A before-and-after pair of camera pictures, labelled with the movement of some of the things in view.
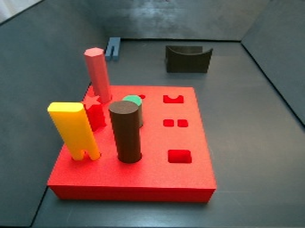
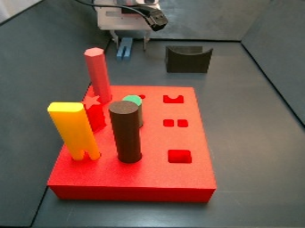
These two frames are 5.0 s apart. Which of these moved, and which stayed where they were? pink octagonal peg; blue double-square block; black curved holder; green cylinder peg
Moved: blue double-square block
Stayed: black curved holder; green cylinder peg; pink octagonal peg
